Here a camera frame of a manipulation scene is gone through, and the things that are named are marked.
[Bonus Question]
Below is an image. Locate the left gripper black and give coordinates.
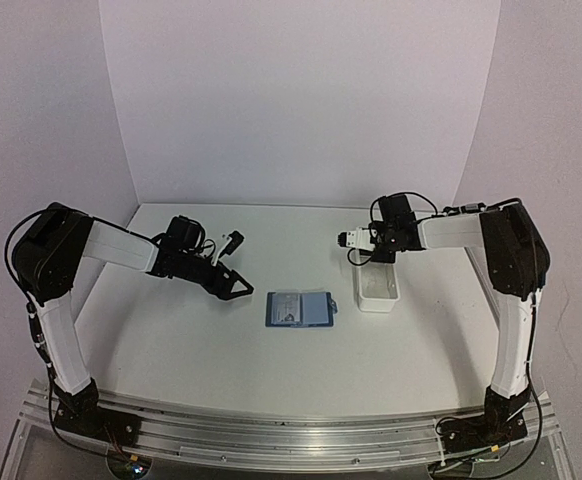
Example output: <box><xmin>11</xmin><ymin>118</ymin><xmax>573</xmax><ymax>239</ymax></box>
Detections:
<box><xmin>177</xmin><ymin>250</ymin><xmax>252</xmax><ymax>299</ymax></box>

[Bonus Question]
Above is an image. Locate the blue leather card holder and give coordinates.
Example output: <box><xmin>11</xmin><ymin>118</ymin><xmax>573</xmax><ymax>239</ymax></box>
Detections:
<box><xmin>265</xmin><ymin>291</ymin><xmax>338</xmax><ymax>329</ymax></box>

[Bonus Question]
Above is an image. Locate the white credit card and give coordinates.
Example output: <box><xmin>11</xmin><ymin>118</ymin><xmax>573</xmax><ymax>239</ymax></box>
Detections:
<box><xmin>267</xmin><ymin>292</ymin><xmax>302</xmax><ymax>327</ymax></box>

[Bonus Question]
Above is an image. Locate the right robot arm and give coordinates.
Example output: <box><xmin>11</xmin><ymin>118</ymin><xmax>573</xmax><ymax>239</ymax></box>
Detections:
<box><xmin>362</xmin><ymin>192</ymin><xmax>550</xmax><ymax>453</ymax></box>

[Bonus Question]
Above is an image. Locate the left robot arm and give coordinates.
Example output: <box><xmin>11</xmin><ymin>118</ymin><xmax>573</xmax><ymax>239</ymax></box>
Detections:
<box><xmin>3</xmin><ymin>202</ymin><xmax>254</xmax><ymax>450</ymax></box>

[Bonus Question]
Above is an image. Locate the white plastic tray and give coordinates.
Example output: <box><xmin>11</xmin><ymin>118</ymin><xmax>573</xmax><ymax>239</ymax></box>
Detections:
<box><xmin>353</xmin><ymin>250</ymin><xmax>400</xmax><ymax>314</ymax></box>

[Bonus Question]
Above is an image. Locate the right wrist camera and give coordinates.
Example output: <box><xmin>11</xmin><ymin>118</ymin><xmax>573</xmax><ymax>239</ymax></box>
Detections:
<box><xmin>337</xmin><ymin>227</ymin><xmax>376</xmax><ymax>252</ymax></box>

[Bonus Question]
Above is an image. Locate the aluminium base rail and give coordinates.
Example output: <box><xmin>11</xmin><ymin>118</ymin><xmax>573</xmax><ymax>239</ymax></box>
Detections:
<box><xmin>18</xmin><ymin>384</ymin><xmax>557</xmax><ymax>464</ymax></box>

